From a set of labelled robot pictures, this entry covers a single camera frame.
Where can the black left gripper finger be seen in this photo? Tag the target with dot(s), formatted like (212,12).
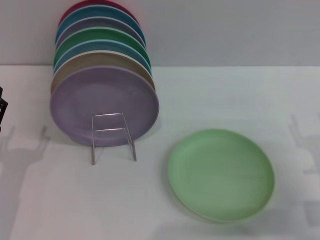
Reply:
(3,110)

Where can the light green plate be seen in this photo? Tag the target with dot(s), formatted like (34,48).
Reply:
(220,175)

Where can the lavender plate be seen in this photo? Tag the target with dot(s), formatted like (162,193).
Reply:
(85,100)

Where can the tan plate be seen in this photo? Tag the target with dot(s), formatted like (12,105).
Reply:
(100,59)

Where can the blue plate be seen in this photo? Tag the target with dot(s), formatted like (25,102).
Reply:
(100,46)

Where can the dark green plate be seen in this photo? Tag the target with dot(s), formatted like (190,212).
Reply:
(100,34)

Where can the red plate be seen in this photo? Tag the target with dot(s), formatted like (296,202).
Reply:
(72,7)

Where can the grey purple plate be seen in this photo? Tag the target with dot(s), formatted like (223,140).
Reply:
(100,23)

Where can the teal plate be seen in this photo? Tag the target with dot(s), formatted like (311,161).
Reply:
(100,12)

